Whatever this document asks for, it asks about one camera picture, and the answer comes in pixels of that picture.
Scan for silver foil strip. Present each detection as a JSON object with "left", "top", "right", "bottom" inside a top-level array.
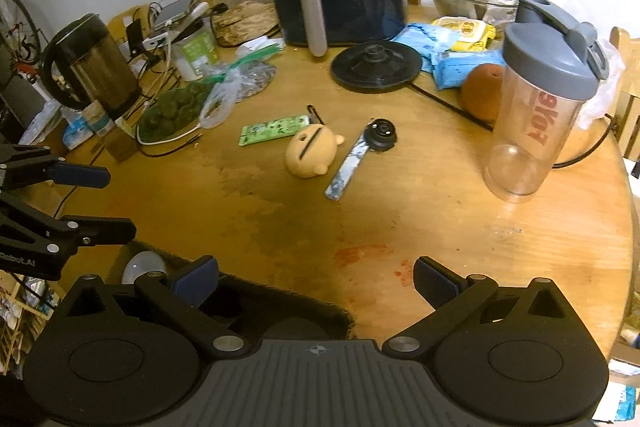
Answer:
[{"left": 324, "top": 133, "right": 369, "bottom": 200}]

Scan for small black round camera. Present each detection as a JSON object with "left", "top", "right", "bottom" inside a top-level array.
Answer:
[{"left": 363, "top": 118, "right": 397, "bottom": 152}]

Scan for green hand cream tube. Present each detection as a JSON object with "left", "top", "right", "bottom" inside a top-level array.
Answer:
[{"left": 239, "top": 115, "right": 310, "bottom": 146}]

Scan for yellow pig-shaped case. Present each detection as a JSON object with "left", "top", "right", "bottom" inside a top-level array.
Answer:
[{"left": 285, "top": 124, "right": 345, "bottom": 179}]

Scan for small brown wooden block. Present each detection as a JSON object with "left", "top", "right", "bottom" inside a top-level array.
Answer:
[{"left": 104, "top": 126, "right": 138, "bottom": 162}]

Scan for white round lamp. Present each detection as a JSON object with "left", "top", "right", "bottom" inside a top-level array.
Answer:
[{"left": 122, "top": 251, "right": 167, "bottom": 284}]

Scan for blue tissue pack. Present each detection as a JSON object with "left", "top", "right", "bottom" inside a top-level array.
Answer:
[{"left": 63, "top": 101, "right": 114, "bottom": 150}]

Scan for brown cardboard box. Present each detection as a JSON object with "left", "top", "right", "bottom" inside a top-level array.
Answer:
[{"left": 104, "top": 251, "right": 352, "bottom": 358}]

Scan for bag of green fruits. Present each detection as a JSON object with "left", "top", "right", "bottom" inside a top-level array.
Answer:
[{"left": 137, "top": 82, "right": 213, "bottom": 144}]

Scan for steel electric kettle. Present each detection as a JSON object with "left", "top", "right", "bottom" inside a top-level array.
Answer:
[{"left": 39, "top": 13, "right": 141, "bottom": 119}]

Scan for white green-label jar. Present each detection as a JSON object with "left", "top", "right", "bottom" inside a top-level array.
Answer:
[{"left": 170, "top": 18, "right": 219, "bottom": 82}]

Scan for bicycle wheel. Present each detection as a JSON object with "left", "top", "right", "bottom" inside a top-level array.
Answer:
[{"left": 0, "top": 0, "right": 41, "bottom": 65}]

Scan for bag of sunflower seeds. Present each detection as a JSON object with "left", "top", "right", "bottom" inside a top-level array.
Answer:
[{"left": 198, "top": 60, "right": 277, "bottom": 129}]

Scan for smartphone on jar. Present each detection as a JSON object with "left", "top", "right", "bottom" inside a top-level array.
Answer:
[{"left": 151, "top": 0, "right": 193, "bottom": 30}]

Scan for orange fruit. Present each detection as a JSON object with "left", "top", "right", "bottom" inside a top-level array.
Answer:
[{"left": 460, "top": 64, "right": 504, "bottom": 124}]

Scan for flatbread in plastic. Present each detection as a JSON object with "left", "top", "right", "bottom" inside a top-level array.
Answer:
[{"left": 212, "top": 1, "right": 280, "bottom": 48}]

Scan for blue snack packet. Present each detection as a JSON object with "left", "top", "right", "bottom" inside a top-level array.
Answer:
[{"left": 432, "top": 50, "right": 506, "bottom": 90}]

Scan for black kettle base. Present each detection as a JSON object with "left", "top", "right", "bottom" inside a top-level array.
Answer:
[{"left": 331, "top": 41, "right": 423, "bottom": 94}]

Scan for clear shaker bottle grey lid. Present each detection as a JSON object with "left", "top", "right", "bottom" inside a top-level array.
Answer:
[{"left": 484, "top": 0, "right": 608, "bottom": 202}]

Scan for light blue wipes packet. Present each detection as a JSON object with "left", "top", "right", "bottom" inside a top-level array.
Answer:
[{"left": 393, "top": 23, "right": 460, "bottom": 72}]

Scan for black kettle power cord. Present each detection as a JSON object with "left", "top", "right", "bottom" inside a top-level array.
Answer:
[{"left": 409, "top": 81, "right": 616, "bottom": 170}]

